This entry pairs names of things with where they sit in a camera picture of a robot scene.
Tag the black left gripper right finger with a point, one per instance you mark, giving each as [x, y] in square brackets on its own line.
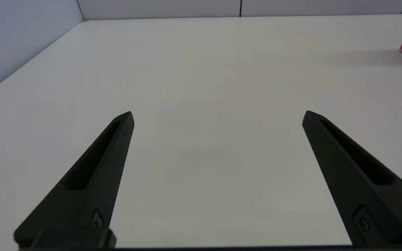
[351, 181]

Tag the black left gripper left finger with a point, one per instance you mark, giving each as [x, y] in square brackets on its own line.
[89, 195]

